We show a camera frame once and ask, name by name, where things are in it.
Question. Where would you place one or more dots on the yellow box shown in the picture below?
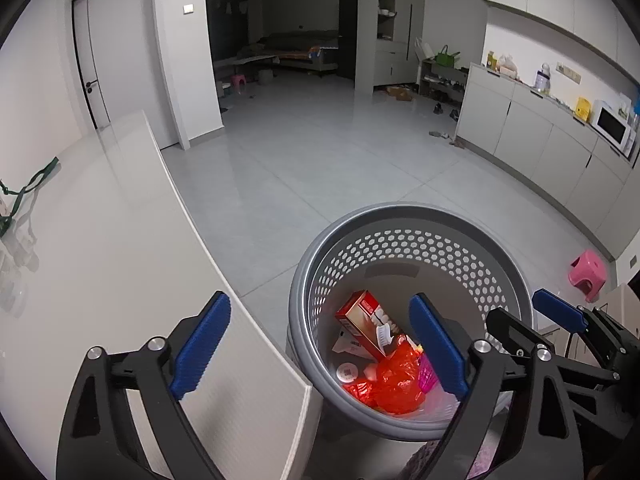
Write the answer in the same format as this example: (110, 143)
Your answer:
(583, 108)

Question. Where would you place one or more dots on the white round disc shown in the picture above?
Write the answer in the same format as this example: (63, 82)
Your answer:
(347, 372)

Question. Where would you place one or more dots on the white microwave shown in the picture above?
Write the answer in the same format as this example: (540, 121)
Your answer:
(612, 127)

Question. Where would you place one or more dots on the pink patterned clothing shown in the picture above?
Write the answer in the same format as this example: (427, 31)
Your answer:
(450, 462)

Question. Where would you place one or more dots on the red plastic bag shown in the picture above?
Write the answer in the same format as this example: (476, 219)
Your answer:
(395, 380)

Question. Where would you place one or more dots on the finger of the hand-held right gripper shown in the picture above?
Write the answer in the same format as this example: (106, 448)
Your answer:
(515, 332)
(557, 307)

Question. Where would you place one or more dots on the yellow green bottle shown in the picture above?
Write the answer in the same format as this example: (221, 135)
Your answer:
(493, 61)

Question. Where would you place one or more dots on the white baby bottle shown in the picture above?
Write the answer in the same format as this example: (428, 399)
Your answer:
(543, 80)

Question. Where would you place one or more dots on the white door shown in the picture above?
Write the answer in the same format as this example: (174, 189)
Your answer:
(120, 50)

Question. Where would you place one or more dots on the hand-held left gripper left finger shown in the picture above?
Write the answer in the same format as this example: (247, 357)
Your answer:
(200, 345)

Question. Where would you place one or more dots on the red cardboard box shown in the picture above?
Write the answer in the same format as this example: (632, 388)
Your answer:
(360, 312)

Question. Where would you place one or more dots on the green bag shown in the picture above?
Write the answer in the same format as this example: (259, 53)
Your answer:
(446, 57)

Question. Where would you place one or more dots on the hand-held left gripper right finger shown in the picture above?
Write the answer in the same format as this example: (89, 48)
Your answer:
(440, 350)

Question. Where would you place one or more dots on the wall socket strip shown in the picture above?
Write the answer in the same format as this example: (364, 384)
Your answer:
(569, 73)

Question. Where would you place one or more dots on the white base cabinet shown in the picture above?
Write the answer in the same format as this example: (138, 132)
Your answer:
(540, 145)

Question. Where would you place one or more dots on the pink plastic shuttlecock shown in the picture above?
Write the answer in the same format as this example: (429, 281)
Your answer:
(426, 375)

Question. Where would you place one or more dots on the pink white bag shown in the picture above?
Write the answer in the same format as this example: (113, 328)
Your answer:
(509, 66)

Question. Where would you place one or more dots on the shoe rack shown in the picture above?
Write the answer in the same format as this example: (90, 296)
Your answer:
(442, 82)

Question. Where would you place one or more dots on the tall shelf unit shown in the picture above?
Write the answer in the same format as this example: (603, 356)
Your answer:
(395, 20)

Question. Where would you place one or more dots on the grey perforated basket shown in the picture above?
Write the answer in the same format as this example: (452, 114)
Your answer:
(400, 220)

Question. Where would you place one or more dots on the dark sofa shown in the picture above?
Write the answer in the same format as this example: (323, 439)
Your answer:
(295, 47)

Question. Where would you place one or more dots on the grey bucket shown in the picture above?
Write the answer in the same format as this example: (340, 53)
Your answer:
(265, 77)

